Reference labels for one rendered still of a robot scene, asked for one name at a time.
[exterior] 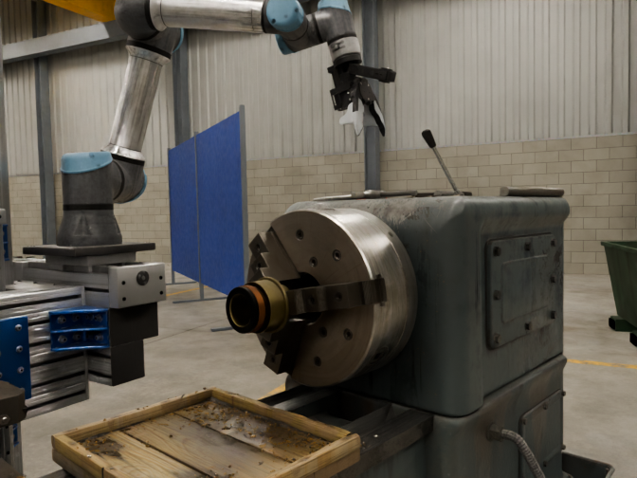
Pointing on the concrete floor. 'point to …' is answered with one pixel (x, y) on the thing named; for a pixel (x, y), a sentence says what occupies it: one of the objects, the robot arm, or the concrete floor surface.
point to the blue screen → (210, 209)
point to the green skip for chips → (623, 284)
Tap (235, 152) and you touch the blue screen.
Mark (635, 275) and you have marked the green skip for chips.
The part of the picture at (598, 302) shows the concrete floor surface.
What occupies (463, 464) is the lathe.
